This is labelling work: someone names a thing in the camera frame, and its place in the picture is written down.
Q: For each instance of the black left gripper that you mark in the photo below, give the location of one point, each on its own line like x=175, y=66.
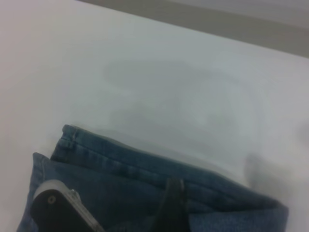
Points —
x=55, y=212

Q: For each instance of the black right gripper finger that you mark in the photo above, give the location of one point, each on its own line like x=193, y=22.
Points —
x=172, y=207

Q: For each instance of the blue denim jeans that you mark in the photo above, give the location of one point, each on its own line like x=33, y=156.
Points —
x=120, y=174

